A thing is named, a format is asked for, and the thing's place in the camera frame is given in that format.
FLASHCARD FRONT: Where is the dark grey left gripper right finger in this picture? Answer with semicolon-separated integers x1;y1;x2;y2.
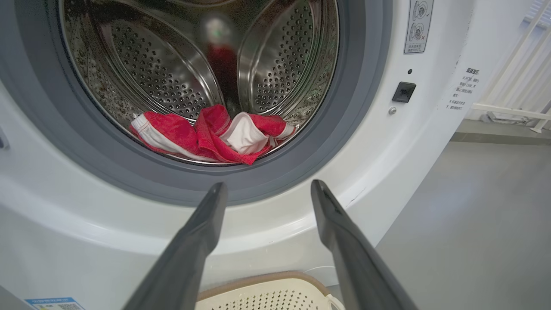
311;180;418;310

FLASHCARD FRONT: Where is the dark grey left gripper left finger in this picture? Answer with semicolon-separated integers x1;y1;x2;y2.
123;182;229;310

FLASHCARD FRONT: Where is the red and white garment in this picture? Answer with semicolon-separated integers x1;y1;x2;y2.
129;104;297;166

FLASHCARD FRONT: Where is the cream perforated laundry basket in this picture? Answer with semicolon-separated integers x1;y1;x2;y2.
196;271;345;310

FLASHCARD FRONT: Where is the white front-load washing machine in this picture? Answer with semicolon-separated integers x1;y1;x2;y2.
0;0;534;310

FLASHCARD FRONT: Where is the black door lock socket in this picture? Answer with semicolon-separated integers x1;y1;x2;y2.
392;81;417;103

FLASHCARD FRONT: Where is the stainless steel washing machine drum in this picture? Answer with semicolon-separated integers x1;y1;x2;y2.
58;0;341;166

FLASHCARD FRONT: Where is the blue energy label sticker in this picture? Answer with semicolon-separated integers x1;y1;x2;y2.
25;297;87;310

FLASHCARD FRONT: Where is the printed text notice sticker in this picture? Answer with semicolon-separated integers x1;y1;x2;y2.
446;67;480;112

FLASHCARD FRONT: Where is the white metal railing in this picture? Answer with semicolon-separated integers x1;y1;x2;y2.
471;0;551;133

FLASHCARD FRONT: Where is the grey pictogram warning sticker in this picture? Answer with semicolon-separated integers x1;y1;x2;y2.
403;0;434;55

